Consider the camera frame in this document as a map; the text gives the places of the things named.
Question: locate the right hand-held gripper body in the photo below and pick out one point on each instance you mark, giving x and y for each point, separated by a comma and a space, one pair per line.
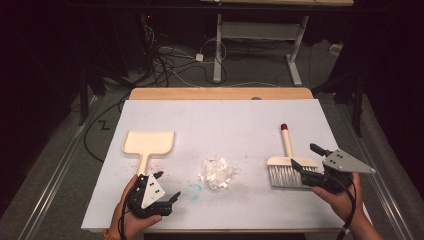
343, 161

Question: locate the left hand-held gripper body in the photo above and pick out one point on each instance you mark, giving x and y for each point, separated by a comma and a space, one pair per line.
151, 195

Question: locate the cream brush with grey bristles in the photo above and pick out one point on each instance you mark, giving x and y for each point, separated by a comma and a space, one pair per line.
283, 175

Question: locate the cream plastic dustpan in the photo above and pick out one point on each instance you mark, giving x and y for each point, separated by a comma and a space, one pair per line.
148, 143

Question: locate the pile of white paper scraps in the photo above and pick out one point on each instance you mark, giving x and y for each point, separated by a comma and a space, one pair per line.
216, 173

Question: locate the person's left hand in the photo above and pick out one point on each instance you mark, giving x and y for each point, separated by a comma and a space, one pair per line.
131, 225

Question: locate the person's right hand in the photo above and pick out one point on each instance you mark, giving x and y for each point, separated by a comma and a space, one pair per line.
340, 201

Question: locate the black metal stand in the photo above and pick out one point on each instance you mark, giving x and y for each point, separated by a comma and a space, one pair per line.
358, 110
83, 100

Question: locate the round grey table grommet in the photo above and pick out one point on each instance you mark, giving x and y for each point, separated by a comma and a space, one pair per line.
256, 98

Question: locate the white board table cover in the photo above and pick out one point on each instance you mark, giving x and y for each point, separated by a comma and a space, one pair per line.
216, 116

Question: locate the wooden table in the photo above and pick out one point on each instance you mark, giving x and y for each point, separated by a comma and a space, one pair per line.
216, 93

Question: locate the white box on floor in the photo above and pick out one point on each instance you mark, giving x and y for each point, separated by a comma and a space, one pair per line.
336, 49

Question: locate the small white power adapter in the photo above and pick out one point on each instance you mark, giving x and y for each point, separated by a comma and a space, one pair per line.
199, 57

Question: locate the metal floor rail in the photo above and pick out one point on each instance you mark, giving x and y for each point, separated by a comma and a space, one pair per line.
53, 180
393, 213

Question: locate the white metal frame desk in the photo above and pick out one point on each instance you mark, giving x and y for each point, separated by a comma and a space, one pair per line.
260, 30

